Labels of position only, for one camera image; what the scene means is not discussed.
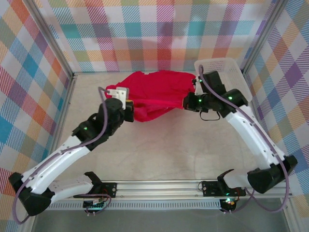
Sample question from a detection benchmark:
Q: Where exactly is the aluminium frame post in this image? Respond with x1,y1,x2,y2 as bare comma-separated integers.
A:
241,0,290,74
26,0,78,78

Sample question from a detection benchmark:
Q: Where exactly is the white perforated plastic basket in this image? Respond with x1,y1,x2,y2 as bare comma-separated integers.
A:
194,58,253,107

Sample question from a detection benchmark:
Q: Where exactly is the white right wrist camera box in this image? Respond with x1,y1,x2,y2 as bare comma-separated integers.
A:
194,76,204,95

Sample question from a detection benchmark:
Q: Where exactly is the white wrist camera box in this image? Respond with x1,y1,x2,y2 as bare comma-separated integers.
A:
107,86,130,109
194,76,204,95

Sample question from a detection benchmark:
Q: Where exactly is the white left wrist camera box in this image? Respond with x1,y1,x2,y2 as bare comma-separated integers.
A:
107,86,130,109

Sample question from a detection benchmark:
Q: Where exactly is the long aluminium base rail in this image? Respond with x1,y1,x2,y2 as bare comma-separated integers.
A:
48,180,294,201

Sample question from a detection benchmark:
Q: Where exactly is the slotted grey cable duct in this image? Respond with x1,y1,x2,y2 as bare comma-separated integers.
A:
48,200,223,211

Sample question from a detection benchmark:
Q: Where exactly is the thin black right gripper wire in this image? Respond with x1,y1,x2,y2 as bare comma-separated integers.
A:
200,110,221,122

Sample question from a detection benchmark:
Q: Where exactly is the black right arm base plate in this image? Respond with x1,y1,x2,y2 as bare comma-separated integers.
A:
201,180,247,197

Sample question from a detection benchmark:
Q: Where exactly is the red t-shirt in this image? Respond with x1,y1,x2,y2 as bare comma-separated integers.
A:
105,70,200,124

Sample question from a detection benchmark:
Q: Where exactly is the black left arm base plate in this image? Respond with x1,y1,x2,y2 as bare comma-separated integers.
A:
95,182,118,199

